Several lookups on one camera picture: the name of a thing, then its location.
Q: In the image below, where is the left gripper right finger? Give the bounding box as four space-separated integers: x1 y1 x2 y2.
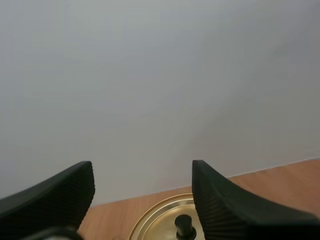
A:
191 159 320 240

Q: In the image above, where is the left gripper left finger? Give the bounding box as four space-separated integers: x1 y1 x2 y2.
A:
0 160 96 240

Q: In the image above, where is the gold lid with black knob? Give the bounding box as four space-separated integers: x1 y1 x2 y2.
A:
128 192 208 240

